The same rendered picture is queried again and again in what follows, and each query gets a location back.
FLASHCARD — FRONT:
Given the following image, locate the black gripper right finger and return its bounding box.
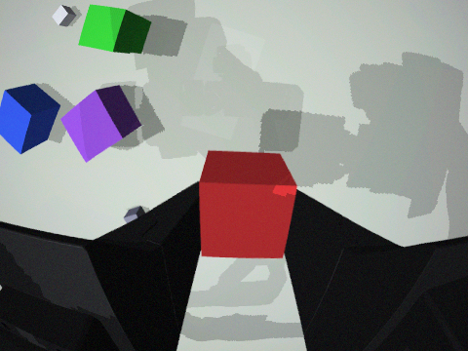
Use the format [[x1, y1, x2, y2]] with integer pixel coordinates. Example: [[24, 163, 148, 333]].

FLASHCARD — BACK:
[[284, 190, 468, 351]]

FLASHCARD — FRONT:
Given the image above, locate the blue cube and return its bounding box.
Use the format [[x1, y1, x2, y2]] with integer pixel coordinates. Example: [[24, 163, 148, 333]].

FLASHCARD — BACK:
[[0, 83, 61, 155]]

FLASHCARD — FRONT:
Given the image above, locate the red block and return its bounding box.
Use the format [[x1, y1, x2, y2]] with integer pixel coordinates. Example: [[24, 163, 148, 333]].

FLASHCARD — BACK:
[[199, 149, 297, 258]]

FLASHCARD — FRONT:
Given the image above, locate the purple block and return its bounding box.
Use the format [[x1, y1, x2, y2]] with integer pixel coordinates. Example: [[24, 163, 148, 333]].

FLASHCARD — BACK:
[[61, 85, 141, 163]]

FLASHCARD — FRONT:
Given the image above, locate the small white cube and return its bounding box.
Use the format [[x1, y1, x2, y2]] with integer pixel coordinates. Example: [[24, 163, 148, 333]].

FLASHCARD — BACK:
[[52, 5, 77, 27]]

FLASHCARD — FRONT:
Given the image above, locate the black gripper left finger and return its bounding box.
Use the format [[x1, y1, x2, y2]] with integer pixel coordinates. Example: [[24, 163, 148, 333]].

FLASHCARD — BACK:
[[0, 180, 202, 351]]

